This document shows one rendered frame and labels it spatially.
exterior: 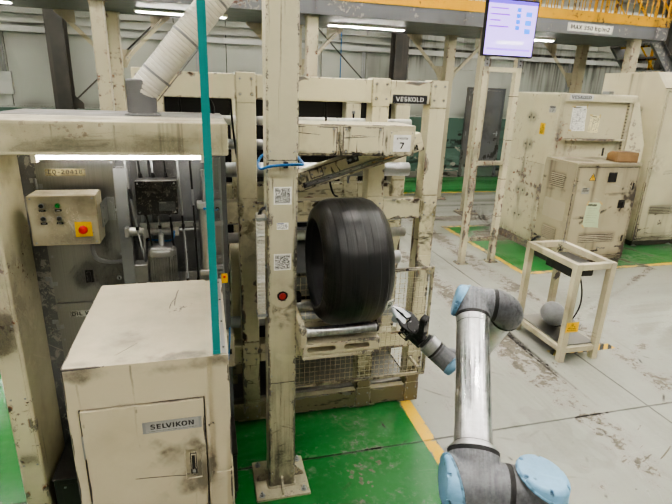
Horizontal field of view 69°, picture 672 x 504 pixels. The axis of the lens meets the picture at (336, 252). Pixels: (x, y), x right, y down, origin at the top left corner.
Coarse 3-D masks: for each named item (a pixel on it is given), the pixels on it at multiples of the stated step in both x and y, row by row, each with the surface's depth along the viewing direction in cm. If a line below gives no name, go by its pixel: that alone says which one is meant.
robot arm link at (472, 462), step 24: (480, 288) 173; (456, 312) 172; (480, 312) 166; (456, 336) 167; (480, 336) 161; (456, 360) 161; (480, 360) 156; (456, 384) 156; (480, 384) 151; (456, 408) 151; (480, 408) 147; (456, 432) 146; (480, 432) 143; (456, 456) 139; (480, 456) 137; (456, 480) 133; (480, 480) 133; (504, 480) 133
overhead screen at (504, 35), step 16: (496, 0) 497; (512, 0) 501; (496, 16) 502; (512, 16) 507; (528, 16) 511; (496, 32) 508; (512, 32) 512; (528, 32) 516; (480, 48) 513; (496, 48) 513; (512, 48) 517; (528, 48) 522
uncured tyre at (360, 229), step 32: (320, 224) 210; (352, 224) 204; (384, 224) 208; (320, 256) 253; (352, 256) 199; (384, 256) 203; (320, 288) 249; (352, 288) 201; (384, 288) 205; (352, 320) 216
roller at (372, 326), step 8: (312, 328) 219; (320, 328) 219; (328, 328) 220; (336, 328) 221; (344, 328) 222; (352, 328) 222; (360, 328) 223; (368, 328) 224; (376, 328) 225; (312, 336) 219; (320, 336) 221
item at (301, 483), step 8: (296, 456) 267; (256, 464) 262; (264, 464) 264; (296, 464) 264; (256, 472) 258; (304, 472) 259; (256, 480) 253; (264, 480) 253; (296, 480) 254; (304, 480) 254; (256, 488) 248; (264, 488) 248; (272, 488) 248; (280, 488) 248; (288, 488) 248; (296, 488) 249; (304, 488) 248; (256, 496) 243; (264, 496) 243; (272, 496) 243; (280, 496) 243; (288, 496) 244
